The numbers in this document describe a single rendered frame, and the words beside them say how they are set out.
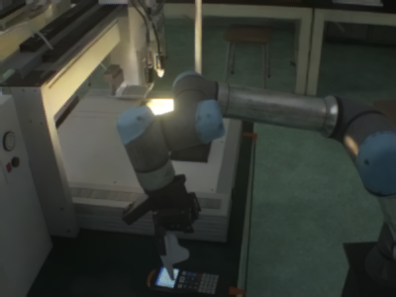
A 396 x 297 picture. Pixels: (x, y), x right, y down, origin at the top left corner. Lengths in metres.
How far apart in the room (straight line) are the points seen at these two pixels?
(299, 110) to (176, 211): 0.33
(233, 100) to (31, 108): 0.48
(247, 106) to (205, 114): 0.16
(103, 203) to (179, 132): 0.50
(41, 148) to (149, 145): 0.41
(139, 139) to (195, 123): 0.11
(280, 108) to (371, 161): 0.22
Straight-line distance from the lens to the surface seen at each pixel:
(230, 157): 1.38
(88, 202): 1.26
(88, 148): 1.48
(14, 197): 1.09
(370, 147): 0.90
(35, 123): 1.12
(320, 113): 0.98
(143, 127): 0.80
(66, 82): 1.19
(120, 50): 1.79
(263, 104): 0.94
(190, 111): 0.81
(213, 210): 1.18
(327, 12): 3.52
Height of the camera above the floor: 1.63
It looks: 34 degrees down
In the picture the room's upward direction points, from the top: 1 degrees counter-clockwise
